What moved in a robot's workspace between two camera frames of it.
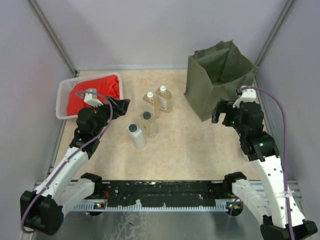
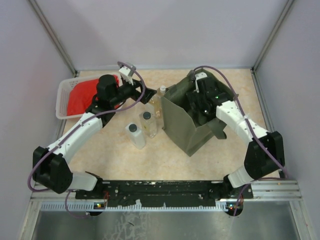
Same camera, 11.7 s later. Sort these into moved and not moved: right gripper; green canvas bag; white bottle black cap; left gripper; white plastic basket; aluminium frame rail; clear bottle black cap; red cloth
Moved: green canvas bag; right gripper; left gripper
Not moved: clear bottle black cap; white plastic basket; white bottle black cap; aluminium frame rail; red cloth
